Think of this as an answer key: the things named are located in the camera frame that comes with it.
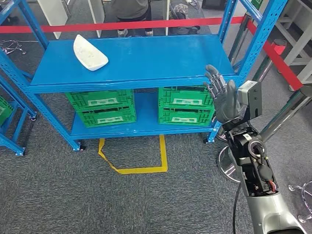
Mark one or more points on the white curved shell part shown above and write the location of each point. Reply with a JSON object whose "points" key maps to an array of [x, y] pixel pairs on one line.
{"points": [[88, 55]]}

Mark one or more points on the grey backpack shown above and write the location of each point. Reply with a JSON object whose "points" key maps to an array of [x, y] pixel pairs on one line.
{"points": [[181, 19]]}

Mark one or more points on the red barrier belt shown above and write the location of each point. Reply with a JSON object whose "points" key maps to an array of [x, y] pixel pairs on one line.
{"points": [[146, 24], [275, 55]]}

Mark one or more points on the blue metal shelf rack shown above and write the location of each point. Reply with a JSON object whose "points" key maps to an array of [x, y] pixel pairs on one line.
{"points": [[146, 58], [10, 143]]}

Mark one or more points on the chrome barrier post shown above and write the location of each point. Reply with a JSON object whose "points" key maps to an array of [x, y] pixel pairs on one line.
{"points": [[287, 113], [239, 38], [263, 69]]}

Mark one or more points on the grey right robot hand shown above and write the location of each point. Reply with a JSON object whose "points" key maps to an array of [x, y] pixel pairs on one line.
{"points": [[227, 103]]}

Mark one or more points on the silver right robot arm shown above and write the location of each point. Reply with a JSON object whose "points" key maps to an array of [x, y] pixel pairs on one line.
{"points": [[268, 213]]}

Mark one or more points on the chrome chair base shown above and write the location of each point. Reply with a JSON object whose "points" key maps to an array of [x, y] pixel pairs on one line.
{"points": [[293, 188]]}

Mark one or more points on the white table frame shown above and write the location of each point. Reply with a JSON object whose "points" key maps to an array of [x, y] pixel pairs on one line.
{"points": [[298, 45]]}

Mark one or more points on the person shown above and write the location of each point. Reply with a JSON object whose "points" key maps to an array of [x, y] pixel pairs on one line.
{"points": [[131, 9]]}

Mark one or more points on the yellow floor tape outline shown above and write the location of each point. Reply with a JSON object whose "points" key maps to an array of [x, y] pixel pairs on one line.
{"points": [[141, 170]]}

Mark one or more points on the white desk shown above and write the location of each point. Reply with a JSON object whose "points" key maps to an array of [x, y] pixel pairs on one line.
{"points": [[96, 16], [52, 16]]}

